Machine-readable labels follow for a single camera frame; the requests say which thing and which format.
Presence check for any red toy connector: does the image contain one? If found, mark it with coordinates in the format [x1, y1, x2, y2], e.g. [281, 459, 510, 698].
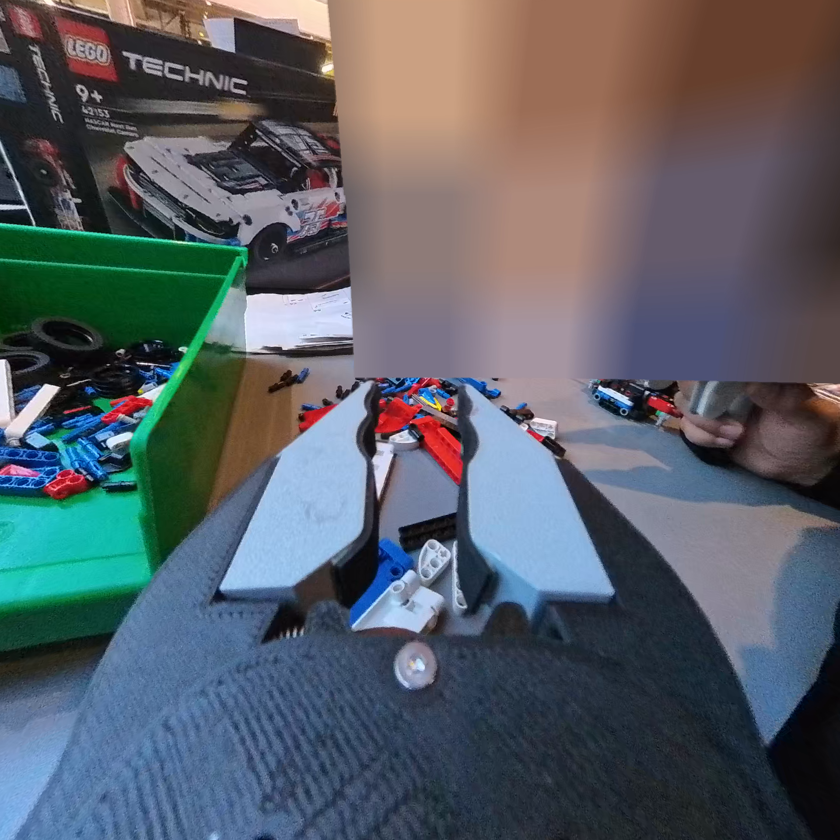
[42, 469, 90, 501]

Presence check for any partly built toy car model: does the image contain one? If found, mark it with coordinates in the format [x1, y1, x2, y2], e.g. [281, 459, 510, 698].
[588, 379, 685, 421]

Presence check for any white instruction booklet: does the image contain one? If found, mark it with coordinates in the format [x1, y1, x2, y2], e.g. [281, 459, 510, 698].
[244, 285, 355, 357]

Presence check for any black toy tyre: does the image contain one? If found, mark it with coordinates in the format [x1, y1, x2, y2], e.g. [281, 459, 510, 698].
[0, 350, 52, 389]
[29, 317, 106, 355]

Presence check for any long white toy beam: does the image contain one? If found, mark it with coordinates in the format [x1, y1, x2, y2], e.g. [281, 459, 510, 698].
[3, 384, 61, 441]

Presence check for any small white triangular toy piece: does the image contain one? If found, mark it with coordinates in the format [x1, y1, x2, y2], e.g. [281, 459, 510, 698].
[418, 539, 452, 587]

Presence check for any pile of loose toy bricks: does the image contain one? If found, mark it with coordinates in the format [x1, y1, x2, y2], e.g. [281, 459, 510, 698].
[268, 369, 567, 487]

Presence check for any person's right hand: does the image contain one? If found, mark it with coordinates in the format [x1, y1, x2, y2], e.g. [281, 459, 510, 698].
[679, 382, 840, 490]

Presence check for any thin white toy piece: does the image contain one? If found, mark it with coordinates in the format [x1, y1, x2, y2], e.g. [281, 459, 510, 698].
[450, 541, 471, 615]

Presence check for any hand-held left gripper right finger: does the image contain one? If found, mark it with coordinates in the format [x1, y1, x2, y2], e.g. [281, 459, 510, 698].
[455, 382, 616, 626]

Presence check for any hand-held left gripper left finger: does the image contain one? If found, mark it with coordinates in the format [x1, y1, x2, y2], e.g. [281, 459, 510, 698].
[218, 381, 383, 608]

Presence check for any green plastic bin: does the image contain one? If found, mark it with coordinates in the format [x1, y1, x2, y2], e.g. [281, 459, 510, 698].
[0, 256, 249, 652]
[0, 222, 249, 277]

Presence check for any black rubber ring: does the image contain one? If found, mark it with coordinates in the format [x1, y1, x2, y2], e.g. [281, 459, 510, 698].
[92, 364, 143, 396]

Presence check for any black toy car box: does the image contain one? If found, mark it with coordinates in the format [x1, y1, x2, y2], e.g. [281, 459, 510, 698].
[0, 0, 353, 294]

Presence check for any blue and white toy piece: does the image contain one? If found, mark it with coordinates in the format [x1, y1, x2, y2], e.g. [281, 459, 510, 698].
[350, 538, 446, 634]

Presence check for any red toy panel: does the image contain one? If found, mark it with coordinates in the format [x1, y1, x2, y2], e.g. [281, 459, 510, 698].
[410, 416, 464, 487]

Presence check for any heap of toy bricks in bin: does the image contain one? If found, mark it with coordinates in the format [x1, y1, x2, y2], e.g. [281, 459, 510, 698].
[0, 341, 183, 501]

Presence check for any black toy beam with holes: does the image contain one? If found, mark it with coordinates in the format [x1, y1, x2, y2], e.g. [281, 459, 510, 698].
[397, 514, 459, 551]

